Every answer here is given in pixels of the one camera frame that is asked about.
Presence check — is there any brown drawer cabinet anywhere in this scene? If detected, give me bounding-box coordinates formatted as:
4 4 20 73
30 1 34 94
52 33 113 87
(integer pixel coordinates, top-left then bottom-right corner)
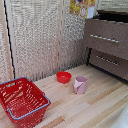
82 9 128 82

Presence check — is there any red plastic bowl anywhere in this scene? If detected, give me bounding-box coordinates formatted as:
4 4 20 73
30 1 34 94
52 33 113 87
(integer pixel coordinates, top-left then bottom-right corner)
55 71 73 85

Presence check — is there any pink plastic mug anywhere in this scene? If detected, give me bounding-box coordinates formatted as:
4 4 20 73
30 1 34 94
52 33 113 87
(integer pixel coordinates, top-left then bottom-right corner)
72 75 89 95

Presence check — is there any woven folding screen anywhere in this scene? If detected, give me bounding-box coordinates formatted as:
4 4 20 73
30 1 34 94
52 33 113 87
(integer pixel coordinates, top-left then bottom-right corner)
0 0 88 84

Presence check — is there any red shopping basket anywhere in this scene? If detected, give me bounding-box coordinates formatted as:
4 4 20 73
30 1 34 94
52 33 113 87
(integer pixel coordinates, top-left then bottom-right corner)
0 76 52 128

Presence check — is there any colourful poster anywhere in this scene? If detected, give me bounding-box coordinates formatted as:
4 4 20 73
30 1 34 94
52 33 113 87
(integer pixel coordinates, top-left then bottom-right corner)
69 0 97 20

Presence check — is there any metal drawer handle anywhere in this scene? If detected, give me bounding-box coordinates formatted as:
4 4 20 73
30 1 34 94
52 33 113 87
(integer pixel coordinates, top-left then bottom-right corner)
89 34 120 44
95 55 121 68

